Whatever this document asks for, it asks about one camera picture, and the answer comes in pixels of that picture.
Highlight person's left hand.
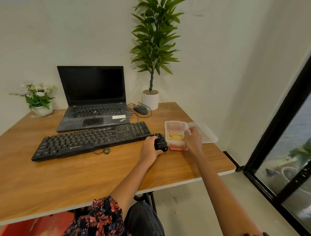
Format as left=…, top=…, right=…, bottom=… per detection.
left=139, top=136, right=163, bottom=166

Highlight person's right hand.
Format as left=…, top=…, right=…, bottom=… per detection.
left=184, top=127, right=203, bottom=156

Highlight small black mouse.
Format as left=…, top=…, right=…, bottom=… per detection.
left=152, top=133, right=168, bottom=153

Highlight person's left forearm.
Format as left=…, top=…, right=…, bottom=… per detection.
left=109, top=157, right=153, bottom=217

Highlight person's right forearm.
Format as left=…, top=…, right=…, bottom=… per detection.
left=193, top=149, right=264, bottom=236

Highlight yellow contents of container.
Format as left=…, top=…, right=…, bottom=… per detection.
left=167, top=131, right=184, bottom=141

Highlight clear container with red clips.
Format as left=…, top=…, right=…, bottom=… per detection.
left=164, top=120, right=190, bottom=152

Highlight clear plastic container lid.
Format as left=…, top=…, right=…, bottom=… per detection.
left=188, top=122, right=219, bottom=144

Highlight black table leg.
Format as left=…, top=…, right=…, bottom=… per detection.
left=134, top=191, right=158, bottom=215

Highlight black baseboard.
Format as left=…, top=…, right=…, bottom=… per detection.
left=223, top=151, right=245, bottom=172

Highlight black keyboard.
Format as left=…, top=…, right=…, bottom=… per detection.
left=31, top=121, right=152, bottom=162

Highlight dark trousers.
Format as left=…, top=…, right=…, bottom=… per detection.
left=123, top=201, right=166, bottom=236

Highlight black laptop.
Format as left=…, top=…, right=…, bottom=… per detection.
left=56, top=66, right=131, bottom=133

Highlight floral patterned shirt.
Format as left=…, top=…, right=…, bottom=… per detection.
left=63, top=196, right=132, bottom=236

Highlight tall green plant white pot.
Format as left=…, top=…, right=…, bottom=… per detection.
left=129, top=0, right=186, bottom=111

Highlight outdoor potted plant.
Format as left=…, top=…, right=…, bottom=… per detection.
left=281, top=138, right=311, bottom=195

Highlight white flowers in white pot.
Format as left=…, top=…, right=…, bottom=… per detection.
left=9, top=82, right=57, bottom=117

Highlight red object under table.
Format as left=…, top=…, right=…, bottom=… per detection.
left=0, top=211, right=76, bottom=236

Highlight black mouse cable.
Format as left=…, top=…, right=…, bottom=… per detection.
left=127, top=102, right=152, bottom=122

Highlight black window frame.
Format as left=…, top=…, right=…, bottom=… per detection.
left=242, top=55, right=311, bottom=236

